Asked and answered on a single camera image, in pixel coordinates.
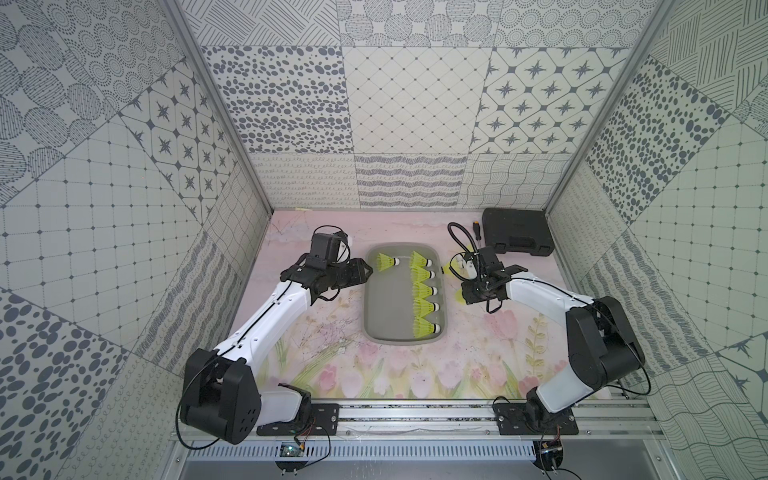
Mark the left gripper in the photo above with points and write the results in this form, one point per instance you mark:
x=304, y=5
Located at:
x=349, y=272

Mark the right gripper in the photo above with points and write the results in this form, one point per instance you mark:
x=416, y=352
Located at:
x=469, y=295

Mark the yellow shuttlecock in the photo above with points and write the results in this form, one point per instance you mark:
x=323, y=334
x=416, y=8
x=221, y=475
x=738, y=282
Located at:
x=454, y=267
x=419, y=262
x=422, y=308
x=420, y=274
x=422, y=328
x=422, y=291
x=384, y=262
x=459, y=296

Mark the grey plastic storage box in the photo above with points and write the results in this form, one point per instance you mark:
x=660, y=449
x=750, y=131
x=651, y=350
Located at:
x=387, y=313

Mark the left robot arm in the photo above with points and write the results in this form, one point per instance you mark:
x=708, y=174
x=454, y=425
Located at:
x=220, y=396

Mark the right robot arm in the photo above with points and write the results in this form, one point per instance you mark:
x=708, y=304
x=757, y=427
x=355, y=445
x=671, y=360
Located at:
x=602, y=346

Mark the black plastic tool case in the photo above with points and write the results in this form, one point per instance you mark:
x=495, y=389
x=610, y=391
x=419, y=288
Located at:
x=522, y=231

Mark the green circuit board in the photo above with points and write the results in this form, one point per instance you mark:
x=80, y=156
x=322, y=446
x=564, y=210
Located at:
x=291, y=450

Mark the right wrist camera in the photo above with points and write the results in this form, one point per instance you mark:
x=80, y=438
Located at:
x=469, y=253

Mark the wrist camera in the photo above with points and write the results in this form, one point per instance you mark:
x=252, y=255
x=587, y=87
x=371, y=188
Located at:
x=329, y=245
x=469, y=253

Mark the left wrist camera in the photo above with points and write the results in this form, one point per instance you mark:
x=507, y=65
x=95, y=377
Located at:
x=329, y=245

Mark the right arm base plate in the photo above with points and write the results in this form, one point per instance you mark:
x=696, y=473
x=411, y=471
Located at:
x=518, y=419

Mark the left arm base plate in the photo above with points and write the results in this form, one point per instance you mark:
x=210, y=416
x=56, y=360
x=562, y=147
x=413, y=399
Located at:
x=314, y=419

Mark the aluminium mounting rail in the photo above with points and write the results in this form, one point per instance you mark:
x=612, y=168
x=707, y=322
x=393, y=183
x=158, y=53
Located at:
x=612, y=419

